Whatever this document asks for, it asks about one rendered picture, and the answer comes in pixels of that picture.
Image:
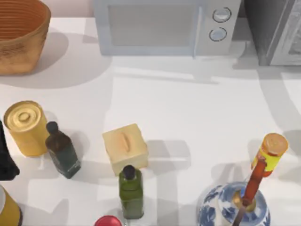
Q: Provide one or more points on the green square bottle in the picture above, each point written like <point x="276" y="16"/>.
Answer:
<point x="131" y="190"/>

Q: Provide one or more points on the microwave oven door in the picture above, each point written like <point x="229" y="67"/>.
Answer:
<point x="150" y="26"/>

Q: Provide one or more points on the dark brown square bottle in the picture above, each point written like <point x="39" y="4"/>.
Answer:
<point x="62" y="150"/>

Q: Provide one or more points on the round microwave knob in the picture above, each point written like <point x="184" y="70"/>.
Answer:
<point x="221" y="13"/>
<point x="217" y="34"/>

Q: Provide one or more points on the pale microwave oven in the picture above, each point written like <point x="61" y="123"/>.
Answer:
<point x="212" y="28"/>

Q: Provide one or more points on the blue and white porcelain vase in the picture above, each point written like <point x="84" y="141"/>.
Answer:
<point x="215" y="207"/>

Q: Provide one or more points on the red round cap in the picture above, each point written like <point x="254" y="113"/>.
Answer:
<point x="107" y="221"/>

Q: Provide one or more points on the red sauce bottle yellow label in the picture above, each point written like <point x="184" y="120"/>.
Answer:
<point x="263" y="162"/>

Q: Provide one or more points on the yellow can with gold lid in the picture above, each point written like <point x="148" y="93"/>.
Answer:
<point x="27" y="128"/>

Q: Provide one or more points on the grey cabinet with dark inside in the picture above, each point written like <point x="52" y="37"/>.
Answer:
<point x="274" y="33"/>

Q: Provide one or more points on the brown woven basket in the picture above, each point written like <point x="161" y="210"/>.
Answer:
<point x="16" y="44"/>

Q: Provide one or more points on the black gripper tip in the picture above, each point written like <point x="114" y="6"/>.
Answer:
<point x="5" y="162"/>

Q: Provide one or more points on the yellow cup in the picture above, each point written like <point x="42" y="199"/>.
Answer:
<point x="10" y="209"/>

